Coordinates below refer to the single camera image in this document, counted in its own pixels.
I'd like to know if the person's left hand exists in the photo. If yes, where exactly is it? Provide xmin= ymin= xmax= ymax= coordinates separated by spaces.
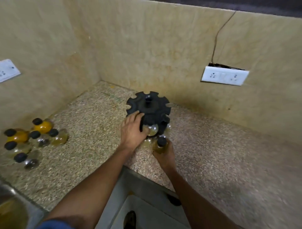
xmin=120 ymin=111 xmax=149 ymax=151

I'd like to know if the person's right hand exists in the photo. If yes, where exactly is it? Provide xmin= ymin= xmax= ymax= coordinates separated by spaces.
xmin=152 ymin=140 xmax=177 ymax=173

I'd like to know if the amber spice bottle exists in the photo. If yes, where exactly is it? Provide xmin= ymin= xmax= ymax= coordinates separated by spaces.
xmin=152 ymin=136 xmax=169 ymax=154

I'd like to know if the black revolving spice rack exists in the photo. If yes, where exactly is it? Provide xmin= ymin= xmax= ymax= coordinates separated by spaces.
xmin=126 ymin=91 xmax=172 ymax=141

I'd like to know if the person's right forearm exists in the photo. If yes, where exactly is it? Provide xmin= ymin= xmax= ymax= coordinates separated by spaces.
xmin=165 ymin=168 xmax=243 ymax=229

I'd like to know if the person's left forearm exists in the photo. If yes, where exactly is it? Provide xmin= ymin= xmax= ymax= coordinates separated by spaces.
xmin=41 ymin=147 xmax=140 ymax=229

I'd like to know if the yellowish round glass jar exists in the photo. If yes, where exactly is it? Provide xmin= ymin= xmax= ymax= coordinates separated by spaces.
xmin=141 ymin=138 xmax=154 ymax=149

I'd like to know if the clear round glass jar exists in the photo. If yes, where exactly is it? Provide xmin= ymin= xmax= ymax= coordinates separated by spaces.
xmin=143 ymin=124 xmax=159 ymax=137

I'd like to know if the person's dark shoe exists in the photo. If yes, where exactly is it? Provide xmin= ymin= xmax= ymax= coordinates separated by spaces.
xmin=123 ymin=210 xmax=137 ymax=229
xmin=166 ymin=193 xmax=182 ymax=207

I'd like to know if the cluster of black-lidded jars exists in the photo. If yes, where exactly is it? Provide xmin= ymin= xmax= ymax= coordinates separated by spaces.
xmin=3 ymin=117 xmax=69 ymax=170

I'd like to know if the blue shirt sleeve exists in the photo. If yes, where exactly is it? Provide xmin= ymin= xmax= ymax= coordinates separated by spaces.
xmin=35 ymin=219 xmax=76 ymax=229

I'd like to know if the steel sink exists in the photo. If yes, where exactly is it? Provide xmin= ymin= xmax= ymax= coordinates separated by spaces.
xmin=0 ymin=178 xmax=49 ymax=229

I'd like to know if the white double wall socket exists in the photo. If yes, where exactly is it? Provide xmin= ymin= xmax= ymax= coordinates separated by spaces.
xmin=201 ymin=66 xmax=250 ymax=86

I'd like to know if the thin dark wall cable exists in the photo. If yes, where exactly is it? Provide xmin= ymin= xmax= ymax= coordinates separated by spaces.
xmin=211 ymin=10 xmax=237 ymax=64

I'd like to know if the white wall switch plate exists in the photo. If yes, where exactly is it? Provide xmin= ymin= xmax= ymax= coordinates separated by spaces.
xmin=0 ymin=59 xmax=21 ymax=83

